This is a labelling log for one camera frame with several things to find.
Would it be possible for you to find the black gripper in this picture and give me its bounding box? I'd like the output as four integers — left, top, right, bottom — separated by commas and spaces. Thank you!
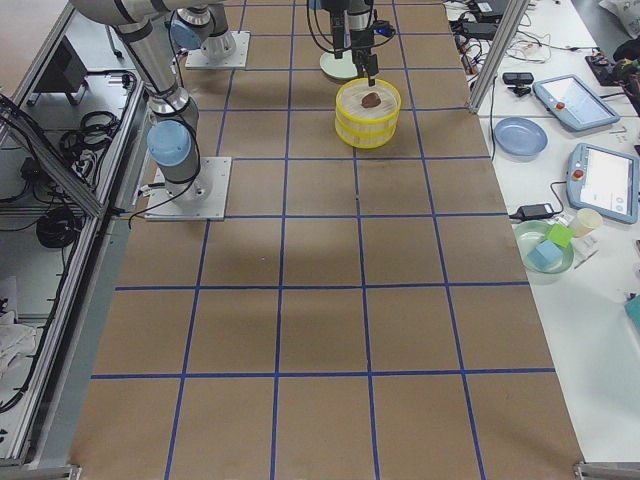
347, 0, 395, 84
327, 0, 348, 50

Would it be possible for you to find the brown chocolate bun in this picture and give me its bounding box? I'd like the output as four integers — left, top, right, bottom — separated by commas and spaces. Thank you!
361, 91, 382, 109

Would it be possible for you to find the yellow steamer layer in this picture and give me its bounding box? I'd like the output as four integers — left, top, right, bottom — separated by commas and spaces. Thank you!
334, 119, 396, 149
335, 78, 402, 129

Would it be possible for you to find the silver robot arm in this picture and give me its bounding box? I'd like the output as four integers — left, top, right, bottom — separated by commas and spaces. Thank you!
168, 1, 352, 69
72, 0, 396, 136

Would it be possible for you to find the light green plate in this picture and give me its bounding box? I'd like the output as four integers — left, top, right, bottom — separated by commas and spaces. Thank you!
319, 51, 367, 81

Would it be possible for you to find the black webcam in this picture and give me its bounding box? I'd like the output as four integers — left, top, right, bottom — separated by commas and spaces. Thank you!
502, 72, 534, 86

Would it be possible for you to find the blue plate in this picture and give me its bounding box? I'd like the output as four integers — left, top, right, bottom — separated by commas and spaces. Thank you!
494, 117, 548, 157

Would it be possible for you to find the far teach pendant tablet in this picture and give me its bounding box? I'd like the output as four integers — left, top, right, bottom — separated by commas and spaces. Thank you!
532, 74, 620, 131

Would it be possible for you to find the teach pendant tablet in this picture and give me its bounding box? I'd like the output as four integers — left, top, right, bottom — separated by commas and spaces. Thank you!
532, 74, 620, 131
566, 143, 639, 224

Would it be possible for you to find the black power adapter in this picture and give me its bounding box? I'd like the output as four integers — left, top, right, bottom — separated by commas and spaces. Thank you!
511, 203, 556, 221

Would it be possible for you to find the green bowl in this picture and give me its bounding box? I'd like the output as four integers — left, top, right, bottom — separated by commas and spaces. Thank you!
514, 220, 574, 274

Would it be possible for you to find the green foam block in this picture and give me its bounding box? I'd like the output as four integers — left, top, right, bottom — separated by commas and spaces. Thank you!
545, 223, 574, 248

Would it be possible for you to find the near teach pendant tablet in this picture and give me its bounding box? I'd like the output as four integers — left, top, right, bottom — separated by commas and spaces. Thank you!
566, 143, 639, 224

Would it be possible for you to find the blue foam block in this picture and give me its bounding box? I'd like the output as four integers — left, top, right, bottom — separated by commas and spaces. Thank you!
527, 240, 563, 271

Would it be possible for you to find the beige paper cup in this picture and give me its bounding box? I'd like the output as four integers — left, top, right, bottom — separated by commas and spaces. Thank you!
569, 208, 603, 238

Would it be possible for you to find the white crumpled cloth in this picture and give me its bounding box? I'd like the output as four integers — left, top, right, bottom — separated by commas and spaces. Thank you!
0, 277, 37, 386

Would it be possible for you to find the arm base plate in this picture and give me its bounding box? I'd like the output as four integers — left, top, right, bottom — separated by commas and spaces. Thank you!
185, 30, 251, 70
144, 157, 232, 221

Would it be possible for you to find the aluminium frame post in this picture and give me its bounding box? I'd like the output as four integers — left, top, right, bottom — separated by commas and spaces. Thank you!
467, 0, 529, 114

